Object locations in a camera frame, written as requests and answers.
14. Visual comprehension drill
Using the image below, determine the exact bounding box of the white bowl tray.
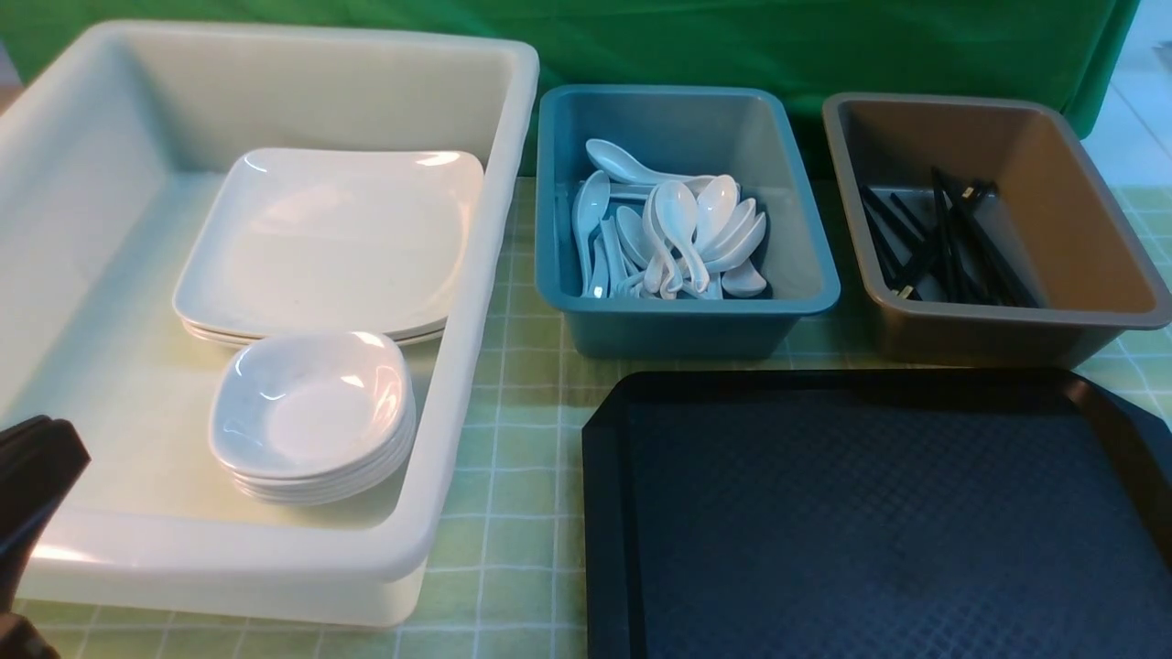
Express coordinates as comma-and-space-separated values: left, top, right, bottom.
207, 332, 414, 481

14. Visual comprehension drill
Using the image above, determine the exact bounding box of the teal plastic bin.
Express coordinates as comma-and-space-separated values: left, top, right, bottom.
534, 84, 841, 360

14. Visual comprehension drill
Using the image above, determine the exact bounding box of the white square plate stack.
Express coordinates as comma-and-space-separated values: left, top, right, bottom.
173, 311, 444, 345

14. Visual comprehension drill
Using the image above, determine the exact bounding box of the green checkered tablecloth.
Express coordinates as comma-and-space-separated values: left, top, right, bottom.
0, 176, 1172, 659

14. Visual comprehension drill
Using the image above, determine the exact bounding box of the black chopsticks pile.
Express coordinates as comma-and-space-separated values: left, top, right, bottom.
857, 167, 1041, 308

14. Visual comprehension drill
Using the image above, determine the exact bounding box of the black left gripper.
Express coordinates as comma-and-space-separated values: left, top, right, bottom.
0, 416, 91, 659

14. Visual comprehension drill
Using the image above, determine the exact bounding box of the grey-brown plastic bin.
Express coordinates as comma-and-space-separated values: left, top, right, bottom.
823, 91, 1168, 368

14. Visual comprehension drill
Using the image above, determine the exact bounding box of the large white plastic tub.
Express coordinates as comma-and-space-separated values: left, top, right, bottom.
4, 20, 539, 627

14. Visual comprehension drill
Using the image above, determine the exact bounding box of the white bowl stack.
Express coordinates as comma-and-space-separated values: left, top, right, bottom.
230, 401, 418, 507

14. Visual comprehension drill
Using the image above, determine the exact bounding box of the black serving tray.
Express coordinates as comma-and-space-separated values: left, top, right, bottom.
581, 371, 1171, 658

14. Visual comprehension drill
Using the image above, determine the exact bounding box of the white spoons pile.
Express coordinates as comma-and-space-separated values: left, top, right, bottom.
570, 138, 769, 300

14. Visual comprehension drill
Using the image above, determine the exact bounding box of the green backdrop cloth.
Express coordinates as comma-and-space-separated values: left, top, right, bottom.
1, 1, 1138, 177

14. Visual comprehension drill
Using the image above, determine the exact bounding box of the large white square plate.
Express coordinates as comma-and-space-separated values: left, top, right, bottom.
173, 147, 484, 333

